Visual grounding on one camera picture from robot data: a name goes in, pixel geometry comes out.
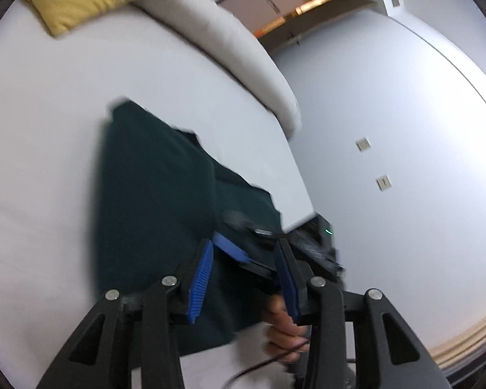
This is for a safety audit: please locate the brown wooden door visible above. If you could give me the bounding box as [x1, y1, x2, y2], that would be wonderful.
[258, 0, 378, 53]

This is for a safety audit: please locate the black cable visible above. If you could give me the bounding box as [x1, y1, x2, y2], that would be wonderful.
[223, 346, 309, 389]

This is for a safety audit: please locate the person's right hand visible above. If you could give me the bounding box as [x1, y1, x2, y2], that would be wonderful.
[262, 294, 313, 364]

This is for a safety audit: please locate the dark green sweater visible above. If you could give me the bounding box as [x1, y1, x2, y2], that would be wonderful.
[91, 100, 285, 357]

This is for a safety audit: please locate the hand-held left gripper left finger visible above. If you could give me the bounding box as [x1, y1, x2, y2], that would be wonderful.
[36, 239, 214, 389]

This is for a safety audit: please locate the beige rolled duvet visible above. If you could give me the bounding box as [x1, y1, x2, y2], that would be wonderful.
[132, 0, 303, 139]

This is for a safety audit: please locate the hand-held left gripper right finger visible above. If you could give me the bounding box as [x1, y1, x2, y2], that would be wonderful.
[274, 238, 450, 389]

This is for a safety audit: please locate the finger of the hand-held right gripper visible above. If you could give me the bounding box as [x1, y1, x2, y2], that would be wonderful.
[212, 232, 277, 283]
[222, 210, 284, 239]

